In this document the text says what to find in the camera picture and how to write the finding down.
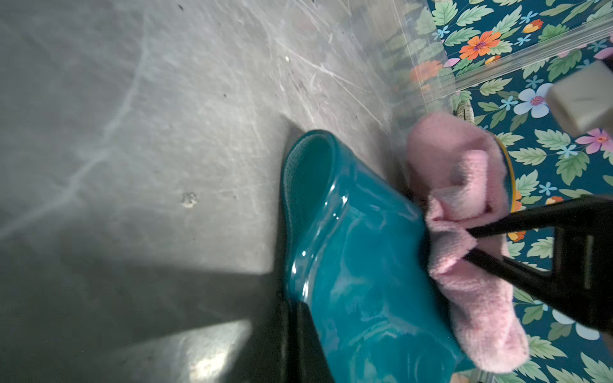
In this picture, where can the pink cloth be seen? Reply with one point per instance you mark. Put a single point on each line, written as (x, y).
(458, 171)

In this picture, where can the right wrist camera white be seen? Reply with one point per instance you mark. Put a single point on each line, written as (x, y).
(582, 101)

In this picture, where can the green rubber boot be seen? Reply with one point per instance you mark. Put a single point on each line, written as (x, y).
(357, 255)

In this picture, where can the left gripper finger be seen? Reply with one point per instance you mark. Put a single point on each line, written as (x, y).
(581, 305)
(301, 355)
(587, 215)

